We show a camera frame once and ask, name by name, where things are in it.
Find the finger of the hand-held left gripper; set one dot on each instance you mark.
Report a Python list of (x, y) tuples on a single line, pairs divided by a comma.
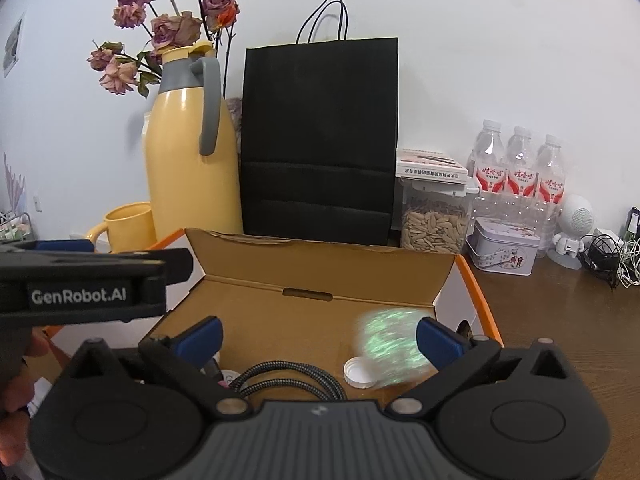
[(175, 265), (65, 246)]

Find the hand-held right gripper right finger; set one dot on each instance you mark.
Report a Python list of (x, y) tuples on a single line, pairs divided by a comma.
[(437, 345)]

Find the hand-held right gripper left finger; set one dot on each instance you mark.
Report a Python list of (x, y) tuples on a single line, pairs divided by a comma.
[(200, 342)]

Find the orange cardboard box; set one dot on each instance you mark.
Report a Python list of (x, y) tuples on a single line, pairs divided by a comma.
[(280, 320)]

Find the small white bottle cap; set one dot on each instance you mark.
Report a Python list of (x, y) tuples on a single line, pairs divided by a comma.
[(359, 372)]

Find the person's left hand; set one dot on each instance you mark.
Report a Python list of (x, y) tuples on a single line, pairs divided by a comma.
[(15, 435)]

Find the yellow mug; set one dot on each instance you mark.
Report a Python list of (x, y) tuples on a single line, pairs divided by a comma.
[(130, 227)]

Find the yellow thermos jug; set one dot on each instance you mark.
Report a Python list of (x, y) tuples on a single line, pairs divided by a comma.
[(190, 170)]

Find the printed tin box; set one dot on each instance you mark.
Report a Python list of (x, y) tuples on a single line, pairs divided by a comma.
[(502, 250)]

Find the clear seed container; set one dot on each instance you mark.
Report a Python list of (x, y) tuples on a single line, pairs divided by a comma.
[(432, 225)]

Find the flat white box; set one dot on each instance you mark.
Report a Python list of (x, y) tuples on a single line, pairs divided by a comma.
[(430, 166)]

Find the white robot toy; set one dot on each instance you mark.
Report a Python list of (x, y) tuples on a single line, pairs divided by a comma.
[(577, 220)]

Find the clear water bottle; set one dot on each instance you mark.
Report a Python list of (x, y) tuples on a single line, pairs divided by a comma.
[(521, 165), (486, 160), (550, 172)]

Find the black paper bag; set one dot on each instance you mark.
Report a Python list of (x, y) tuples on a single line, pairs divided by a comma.
[(320, 135)]

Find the black charger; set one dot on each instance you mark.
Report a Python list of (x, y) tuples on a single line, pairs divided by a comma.
[(634, 222)]

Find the dried pink rose bouquet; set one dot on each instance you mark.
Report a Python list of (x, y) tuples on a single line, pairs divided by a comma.
[(175, 27)]

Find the wall picture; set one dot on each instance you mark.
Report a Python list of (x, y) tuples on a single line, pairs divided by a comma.
[(13, 45)]

